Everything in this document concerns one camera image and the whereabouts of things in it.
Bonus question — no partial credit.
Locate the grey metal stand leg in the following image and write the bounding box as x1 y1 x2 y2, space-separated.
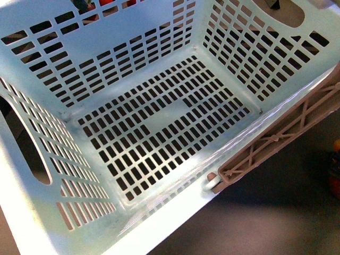
265 0 280 10

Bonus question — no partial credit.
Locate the light blue plastic basket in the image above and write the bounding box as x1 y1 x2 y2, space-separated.
1 1 339 254

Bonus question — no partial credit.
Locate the yellow fruit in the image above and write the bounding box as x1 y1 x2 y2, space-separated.
333 139 340 152

